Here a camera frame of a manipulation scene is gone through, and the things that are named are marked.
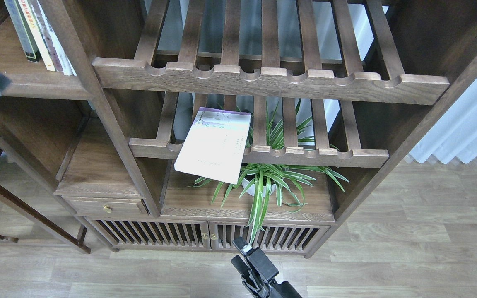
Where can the green and black thick book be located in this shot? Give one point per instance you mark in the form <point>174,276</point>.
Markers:
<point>23,31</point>

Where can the lavender white paperback book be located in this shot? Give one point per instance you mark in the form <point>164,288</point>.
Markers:
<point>215,144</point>

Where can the white plant pot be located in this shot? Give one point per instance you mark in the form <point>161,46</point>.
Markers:
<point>252,189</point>

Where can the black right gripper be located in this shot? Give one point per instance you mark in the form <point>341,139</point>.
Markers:
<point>256,270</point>

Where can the brass drawer knob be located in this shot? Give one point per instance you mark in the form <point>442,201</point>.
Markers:
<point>107,209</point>

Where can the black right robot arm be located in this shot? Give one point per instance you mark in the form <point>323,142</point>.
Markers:
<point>285,289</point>

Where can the colourful 300 paperback book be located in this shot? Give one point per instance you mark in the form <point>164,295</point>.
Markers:
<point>53,65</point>

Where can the dark wooden bookshelf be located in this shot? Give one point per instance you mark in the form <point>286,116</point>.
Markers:
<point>375,74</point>

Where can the wooden furniture at left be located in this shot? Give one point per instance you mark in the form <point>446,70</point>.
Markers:
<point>31,217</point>

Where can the white curtain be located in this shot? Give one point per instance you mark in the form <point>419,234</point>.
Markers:
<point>454,136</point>

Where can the white upright book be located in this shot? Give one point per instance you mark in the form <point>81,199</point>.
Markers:
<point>71,67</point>
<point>52,42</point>

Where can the spider plant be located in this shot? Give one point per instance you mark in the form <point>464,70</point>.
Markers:
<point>284,181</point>

